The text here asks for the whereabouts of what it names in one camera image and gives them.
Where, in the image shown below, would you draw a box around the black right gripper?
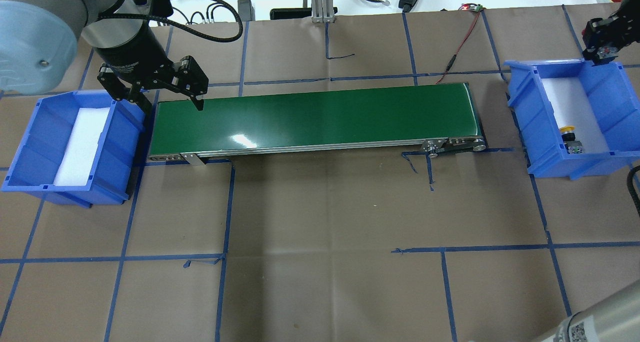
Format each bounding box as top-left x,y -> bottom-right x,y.
582,0 -> 640,66

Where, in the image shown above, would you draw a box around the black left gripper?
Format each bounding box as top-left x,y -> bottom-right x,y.
96,30 -> 210,114

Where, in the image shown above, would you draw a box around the yellow push button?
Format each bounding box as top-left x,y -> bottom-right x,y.
558,125 -> 585,155

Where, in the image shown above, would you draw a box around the red push button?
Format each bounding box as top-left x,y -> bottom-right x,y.
596,46 -> 619,64

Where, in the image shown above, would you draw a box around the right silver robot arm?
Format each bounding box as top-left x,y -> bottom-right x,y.
534,0 -> 639,342

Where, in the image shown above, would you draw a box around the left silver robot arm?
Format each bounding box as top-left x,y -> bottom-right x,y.
0,0 -> 209,113

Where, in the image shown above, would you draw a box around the white foam in destination bin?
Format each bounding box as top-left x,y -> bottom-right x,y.
541,77 -> 610,153

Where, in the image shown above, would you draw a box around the blue destination bin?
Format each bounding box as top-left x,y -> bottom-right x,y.
505,58 -> 640,180

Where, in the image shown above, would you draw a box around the blue source bin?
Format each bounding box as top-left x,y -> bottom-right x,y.
1,91 -> 146,208

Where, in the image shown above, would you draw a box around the white foam in source bin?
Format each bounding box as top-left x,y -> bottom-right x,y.
53,107 -> 110,186

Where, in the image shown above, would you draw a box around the black power adapter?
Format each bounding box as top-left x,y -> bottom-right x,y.
237,0 -> 256,21

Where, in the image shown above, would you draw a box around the green conveyor belt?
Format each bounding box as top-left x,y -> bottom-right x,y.
148,83 -> 488,162

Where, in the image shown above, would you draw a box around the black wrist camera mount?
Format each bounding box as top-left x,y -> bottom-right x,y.
122,0 -> 174,25

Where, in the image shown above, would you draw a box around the black braided left cable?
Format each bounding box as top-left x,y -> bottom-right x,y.
97,0 -> 245,45

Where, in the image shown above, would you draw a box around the red black conveyor wires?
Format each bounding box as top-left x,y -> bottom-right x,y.
436,10 -> 483,84

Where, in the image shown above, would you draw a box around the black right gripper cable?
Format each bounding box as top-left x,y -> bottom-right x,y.
626,165 -> 640,213

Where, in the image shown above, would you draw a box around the aluminium frame post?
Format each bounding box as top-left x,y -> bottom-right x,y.
310,0 -> 336,23

